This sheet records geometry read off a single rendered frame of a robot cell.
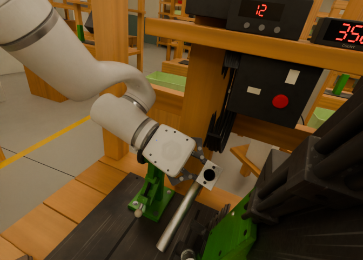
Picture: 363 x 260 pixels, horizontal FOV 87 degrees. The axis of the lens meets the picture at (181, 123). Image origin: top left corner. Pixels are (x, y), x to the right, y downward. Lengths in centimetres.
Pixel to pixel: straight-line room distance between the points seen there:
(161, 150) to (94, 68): 22
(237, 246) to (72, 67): 39
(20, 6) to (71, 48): 7
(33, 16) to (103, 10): 49
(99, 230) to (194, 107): 52
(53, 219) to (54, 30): 68
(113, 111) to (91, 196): 50
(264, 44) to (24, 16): 41
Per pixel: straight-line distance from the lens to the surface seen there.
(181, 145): 44
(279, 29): 49
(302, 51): 47
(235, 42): 47
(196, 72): 63
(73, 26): 606
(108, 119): 48
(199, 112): 67
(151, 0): 1150
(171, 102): 80
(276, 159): 61
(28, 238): 86
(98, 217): 81
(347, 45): 52
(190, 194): 58
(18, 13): 32
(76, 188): 94
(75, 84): 37
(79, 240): 78
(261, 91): 50
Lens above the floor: 155
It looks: 29 degrees down
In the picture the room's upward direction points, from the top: 9 degrees clockwise
